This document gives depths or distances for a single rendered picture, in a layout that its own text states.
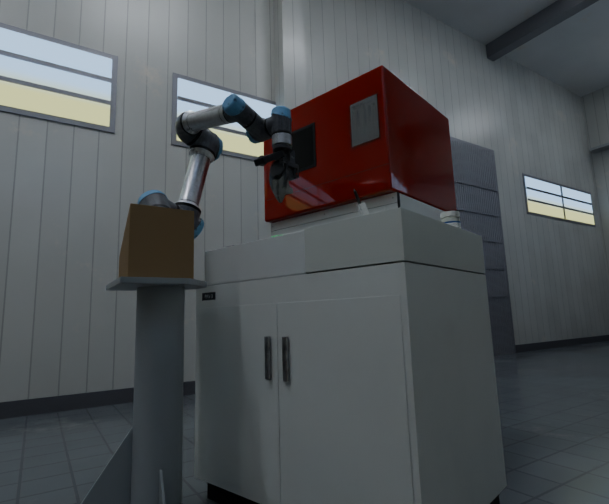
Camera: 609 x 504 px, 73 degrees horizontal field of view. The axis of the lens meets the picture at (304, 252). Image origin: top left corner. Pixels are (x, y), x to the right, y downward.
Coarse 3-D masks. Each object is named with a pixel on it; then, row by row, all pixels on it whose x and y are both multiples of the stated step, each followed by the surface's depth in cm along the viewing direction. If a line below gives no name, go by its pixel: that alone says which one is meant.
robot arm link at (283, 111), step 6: (276, 108) 152; (282, 108) 152; (288, 108) 153; (276, 114) 152; (282, 114) 151; (288, 114) 153; (270, 120) 153; (276, 120) 151; (282, 120) 151; (288, 120) 152; (270, 126) 154; (276, 126) 151; (282, 126) 151; (288, 126) 152; (270, 132) 155; (276, 132) 151; (288, 132) 151
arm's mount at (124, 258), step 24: (144, 216) 140; (168, 216) 144; (192, 216) 149; (144, 240) 138; (168, 240) 143; (192, 240) 148; (120, 264) 145; (144, 264) 137; (168, 264) 142; (192, 264) 147
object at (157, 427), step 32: (128, 288) 145; (160, 288) 138; (192, 288) 154; (160, 320) 137; (160, 352) 135; (160, 384) 134; (160, 416) 132; (128, 448) 133; (160, 448) 131; (96, 480) 128; (128, 480) 132; (160, 480) 128
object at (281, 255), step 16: (256, 240) 149; (272, 240) 143; (288, 240) 138; (304, 240) 133; (208, 256) 167; (224, 256) 160; (240, 256) 154; (256, 256) 148; (272, 256) 142; (288, 256) 137; (304, 256) 132; (208, 272) 166; (224, 272) 159; (240, 272) 153; (256, 272) 147; (272, 272) 141; (288, 272) 136; (304, 272) 132
